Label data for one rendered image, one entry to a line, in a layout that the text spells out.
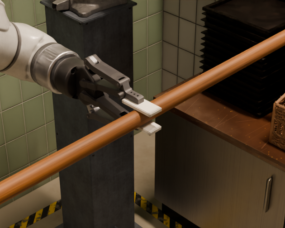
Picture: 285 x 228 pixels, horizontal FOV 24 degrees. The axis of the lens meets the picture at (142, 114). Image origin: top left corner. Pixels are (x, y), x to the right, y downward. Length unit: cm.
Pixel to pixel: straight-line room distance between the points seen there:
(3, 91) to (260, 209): 106
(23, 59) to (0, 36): 8
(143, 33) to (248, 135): 96
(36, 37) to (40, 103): 142
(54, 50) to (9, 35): 9
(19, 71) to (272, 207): 119
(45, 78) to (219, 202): 127
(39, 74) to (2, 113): 135
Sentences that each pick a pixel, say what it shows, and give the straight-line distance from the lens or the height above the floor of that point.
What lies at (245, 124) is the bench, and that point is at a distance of 227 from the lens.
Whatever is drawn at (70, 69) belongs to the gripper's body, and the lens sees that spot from 124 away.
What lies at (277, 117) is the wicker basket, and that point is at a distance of 213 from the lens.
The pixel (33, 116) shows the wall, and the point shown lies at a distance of 273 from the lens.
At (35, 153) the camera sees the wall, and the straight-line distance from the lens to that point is 282.
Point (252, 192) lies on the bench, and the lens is 227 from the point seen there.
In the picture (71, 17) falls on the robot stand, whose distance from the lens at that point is 201.
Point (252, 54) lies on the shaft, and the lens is 135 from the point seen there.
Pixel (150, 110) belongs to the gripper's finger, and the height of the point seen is 121.
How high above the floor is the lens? 181
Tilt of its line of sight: 32 degrees down
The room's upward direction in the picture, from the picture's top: straight up
